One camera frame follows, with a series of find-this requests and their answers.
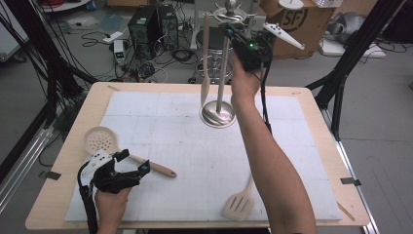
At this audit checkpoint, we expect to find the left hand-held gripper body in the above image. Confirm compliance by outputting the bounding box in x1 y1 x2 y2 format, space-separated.
83 148 144 195

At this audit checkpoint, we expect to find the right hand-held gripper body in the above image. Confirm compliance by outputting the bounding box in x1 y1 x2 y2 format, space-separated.
231 21 307 73

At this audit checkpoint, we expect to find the metal utensil rack stand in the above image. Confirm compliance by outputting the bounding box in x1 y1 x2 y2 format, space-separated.
198 0 258 129

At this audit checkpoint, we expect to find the beige solid spatula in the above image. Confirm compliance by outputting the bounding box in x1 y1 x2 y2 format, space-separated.
200 12 213 108

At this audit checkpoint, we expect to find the beige slotted spatula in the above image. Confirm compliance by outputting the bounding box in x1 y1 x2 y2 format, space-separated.
221 175 256 223

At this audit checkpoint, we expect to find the person's left hand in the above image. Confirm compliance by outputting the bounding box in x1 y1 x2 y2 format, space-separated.
94 186 132 226

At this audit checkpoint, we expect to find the person's right hand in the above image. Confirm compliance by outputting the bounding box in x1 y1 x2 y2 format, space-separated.
229 50 265 102

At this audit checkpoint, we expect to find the beige skimmer spoon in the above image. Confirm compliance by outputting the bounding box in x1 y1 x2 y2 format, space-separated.
83 125 178 179

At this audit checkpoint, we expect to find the black round stool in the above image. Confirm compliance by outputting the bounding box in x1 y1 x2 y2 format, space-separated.
188 26 240 86

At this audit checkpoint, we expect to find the white gridded mat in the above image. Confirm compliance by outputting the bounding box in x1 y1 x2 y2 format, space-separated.
63 91 344 223

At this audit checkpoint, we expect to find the white round disc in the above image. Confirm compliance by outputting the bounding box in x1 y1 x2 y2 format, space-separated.
278 0 305 11

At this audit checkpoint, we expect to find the brown cardboard box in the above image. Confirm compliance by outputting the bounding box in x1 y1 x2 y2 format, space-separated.
258 0 336 61

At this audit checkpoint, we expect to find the narrow black computer tower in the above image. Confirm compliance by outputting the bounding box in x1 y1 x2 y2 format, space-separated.
157 3 180 52

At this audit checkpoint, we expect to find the black tape strip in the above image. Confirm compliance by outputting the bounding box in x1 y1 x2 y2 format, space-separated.
44 170 62 181
339 176 362 187

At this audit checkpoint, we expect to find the large black computer tower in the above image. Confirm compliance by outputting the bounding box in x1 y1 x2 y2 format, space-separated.
127 5 164 61

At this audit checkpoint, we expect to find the silver crumpled bag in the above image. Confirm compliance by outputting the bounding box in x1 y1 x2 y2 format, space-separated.
325 11 367 45

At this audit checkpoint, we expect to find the white power supply unit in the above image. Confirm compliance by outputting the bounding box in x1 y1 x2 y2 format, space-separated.
112 39 128 65

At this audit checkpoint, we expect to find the white power strip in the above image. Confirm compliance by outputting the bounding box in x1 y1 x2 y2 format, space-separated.
102 30 125 45

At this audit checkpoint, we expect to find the thin wooden stick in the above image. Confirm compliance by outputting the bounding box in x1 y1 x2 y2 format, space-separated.
335 201 357 223

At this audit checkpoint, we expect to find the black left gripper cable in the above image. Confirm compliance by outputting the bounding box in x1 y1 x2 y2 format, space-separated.
76 160 99 234

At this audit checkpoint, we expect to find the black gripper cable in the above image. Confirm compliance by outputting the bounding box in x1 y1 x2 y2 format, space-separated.
76 160 99 234
258 41 275 135

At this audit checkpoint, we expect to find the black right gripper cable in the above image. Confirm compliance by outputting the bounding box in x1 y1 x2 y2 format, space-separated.
258 41 275 135

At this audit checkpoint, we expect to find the aluminium rail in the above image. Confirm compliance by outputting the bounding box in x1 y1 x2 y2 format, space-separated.
319 108 380 234
0 125 55 213

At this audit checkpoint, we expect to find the black metal frame stand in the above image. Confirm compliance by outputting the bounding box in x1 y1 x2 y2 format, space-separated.
0 0 99 129
305 0 407 142

